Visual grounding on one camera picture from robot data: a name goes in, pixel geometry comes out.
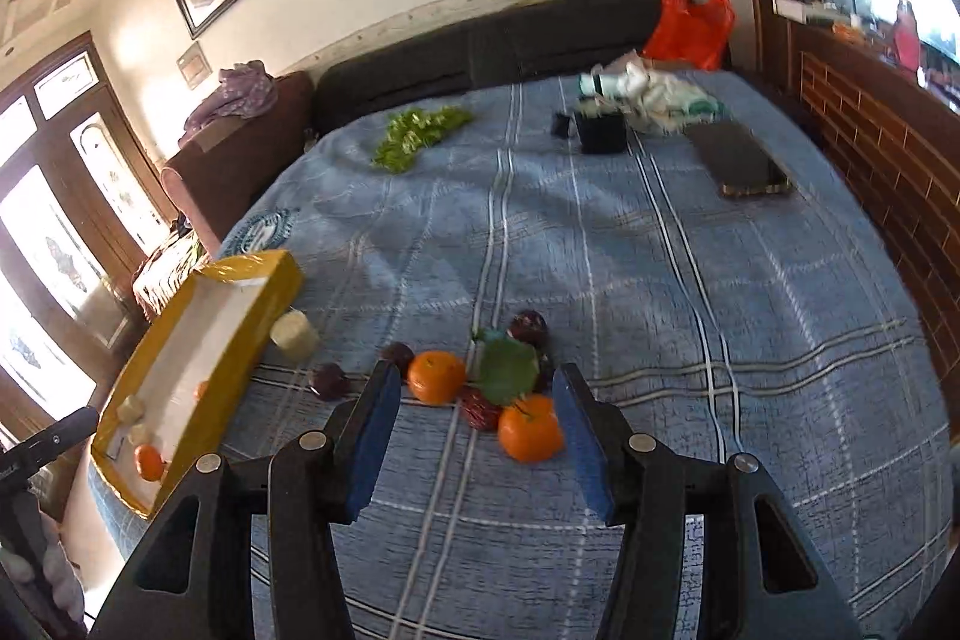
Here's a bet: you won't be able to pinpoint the green lettuce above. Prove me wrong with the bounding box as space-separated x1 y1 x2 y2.
371 107 475 174

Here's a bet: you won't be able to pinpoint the red plastic bag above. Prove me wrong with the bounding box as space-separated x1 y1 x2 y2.
643 0 736 71

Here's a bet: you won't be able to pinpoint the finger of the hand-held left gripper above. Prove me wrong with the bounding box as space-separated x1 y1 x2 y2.
19 406 101 462

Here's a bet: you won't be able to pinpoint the brown brick-pattern cabinet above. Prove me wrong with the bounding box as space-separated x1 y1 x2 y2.
799 21 960 453

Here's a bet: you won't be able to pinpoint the brown patterned cloth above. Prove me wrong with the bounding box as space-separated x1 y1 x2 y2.
133 231 203 320

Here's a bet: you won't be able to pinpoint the small framed wall plaque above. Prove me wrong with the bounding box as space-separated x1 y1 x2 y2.
178 42 215 90

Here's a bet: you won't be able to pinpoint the brown sofa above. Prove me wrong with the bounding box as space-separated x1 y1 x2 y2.
160 71 314 253

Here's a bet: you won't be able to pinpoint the blue plaid blanket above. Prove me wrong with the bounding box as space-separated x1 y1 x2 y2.
86 70 953 640

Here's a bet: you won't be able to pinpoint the wooden glass doors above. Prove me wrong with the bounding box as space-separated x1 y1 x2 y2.
0 31 181 431

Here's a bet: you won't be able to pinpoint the purple cloth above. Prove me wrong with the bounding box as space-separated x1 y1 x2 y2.
180 60 277 142

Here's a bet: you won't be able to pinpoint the dark smartphone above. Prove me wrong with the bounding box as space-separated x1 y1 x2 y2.
686 121 796 199

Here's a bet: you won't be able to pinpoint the orange with green leaf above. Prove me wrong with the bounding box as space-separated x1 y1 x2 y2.
471 329 565 465

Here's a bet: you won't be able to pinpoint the pale yellow corn cob piece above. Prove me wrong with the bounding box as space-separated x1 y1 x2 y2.
270 308 319 362

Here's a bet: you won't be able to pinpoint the person's left hand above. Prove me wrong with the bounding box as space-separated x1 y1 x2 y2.
41 518 86 622

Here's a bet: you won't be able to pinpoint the dark purple plum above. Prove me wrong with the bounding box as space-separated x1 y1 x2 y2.
508 308 550 348
310 362 350 402
381 341 416 378

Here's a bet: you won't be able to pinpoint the yellow rimmed white tray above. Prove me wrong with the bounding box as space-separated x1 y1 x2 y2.
90 250 305 521

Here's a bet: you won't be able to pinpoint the red date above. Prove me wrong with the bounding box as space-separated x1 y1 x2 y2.
459 385 502 432

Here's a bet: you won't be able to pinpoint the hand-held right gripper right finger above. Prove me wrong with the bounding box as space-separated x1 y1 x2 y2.
550 362 863 640

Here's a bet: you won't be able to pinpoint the black square container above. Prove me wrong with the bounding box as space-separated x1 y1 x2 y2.
574 111 627 155

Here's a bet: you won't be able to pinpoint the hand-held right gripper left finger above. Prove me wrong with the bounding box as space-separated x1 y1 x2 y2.
88 359 404 640

